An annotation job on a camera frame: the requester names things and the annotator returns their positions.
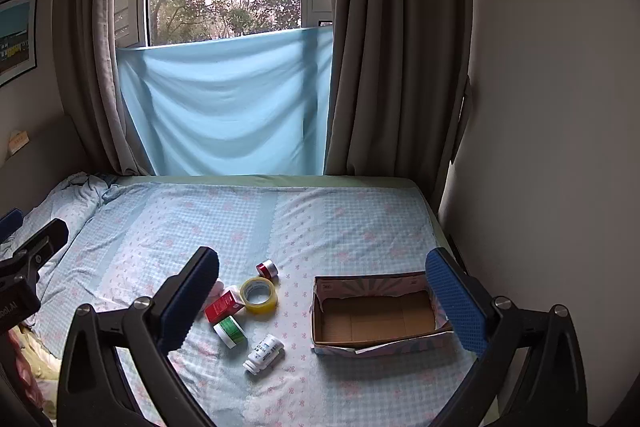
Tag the pink and yellow cloth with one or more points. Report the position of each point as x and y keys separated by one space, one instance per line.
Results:
x=30 y=367

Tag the red carton box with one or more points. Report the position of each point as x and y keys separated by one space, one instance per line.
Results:
x=220 y=307

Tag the red and silver jar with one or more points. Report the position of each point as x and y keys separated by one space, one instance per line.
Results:
x=267 y=269

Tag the cardboard box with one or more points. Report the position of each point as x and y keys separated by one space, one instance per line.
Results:
x=375 y=317

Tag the pale green mattress sheet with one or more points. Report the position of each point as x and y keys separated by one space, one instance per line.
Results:
x=260 y=180

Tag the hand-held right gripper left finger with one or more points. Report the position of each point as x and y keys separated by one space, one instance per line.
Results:
x=190 y=302

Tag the white pill bottle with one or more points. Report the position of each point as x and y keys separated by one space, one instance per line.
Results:
x=262 y=353

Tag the yellow tape roll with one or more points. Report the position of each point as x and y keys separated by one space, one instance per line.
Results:
x=260 y=305

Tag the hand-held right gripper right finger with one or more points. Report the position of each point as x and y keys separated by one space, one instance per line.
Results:
x=455 y=302

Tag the small beige box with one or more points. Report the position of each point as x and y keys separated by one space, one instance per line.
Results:
x=18 y=141

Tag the wall poster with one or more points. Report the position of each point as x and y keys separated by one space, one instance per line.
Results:
x=17 y=37

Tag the grey-brown curtain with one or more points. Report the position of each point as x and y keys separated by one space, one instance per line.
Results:
x=390 y=57
x=95 y=57

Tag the white jar with green label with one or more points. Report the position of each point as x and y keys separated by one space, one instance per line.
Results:
x=231 y=331

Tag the small white case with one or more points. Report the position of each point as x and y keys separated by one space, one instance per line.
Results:
x=218 y=291

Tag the crumpled blue printed quilt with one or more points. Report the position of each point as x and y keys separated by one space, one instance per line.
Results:
x=65 y=202

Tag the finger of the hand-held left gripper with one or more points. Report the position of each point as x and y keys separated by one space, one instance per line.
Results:
x=10 y=221
x=45 y=237

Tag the light blue hanging cloth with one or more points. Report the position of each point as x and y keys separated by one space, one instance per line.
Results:
x=225 y=107

